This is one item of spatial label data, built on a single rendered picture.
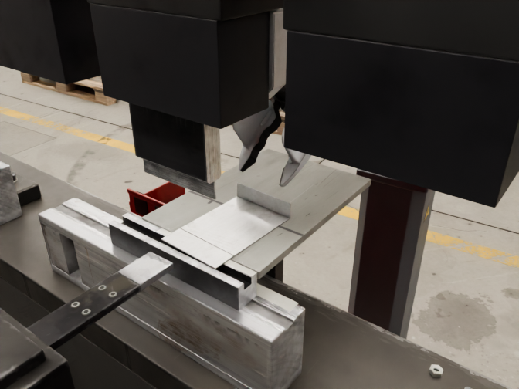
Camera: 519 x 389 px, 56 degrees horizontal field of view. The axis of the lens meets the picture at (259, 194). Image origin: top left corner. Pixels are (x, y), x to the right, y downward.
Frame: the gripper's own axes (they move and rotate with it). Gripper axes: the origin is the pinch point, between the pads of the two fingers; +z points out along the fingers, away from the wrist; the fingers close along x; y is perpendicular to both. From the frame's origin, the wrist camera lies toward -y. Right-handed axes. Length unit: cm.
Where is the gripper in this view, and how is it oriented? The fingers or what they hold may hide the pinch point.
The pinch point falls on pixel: (267, 170)
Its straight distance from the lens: 60.5
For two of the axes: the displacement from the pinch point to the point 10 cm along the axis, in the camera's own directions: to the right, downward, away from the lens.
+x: 7.6, 3.0, -5.8
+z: -4.1, 9.1, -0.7
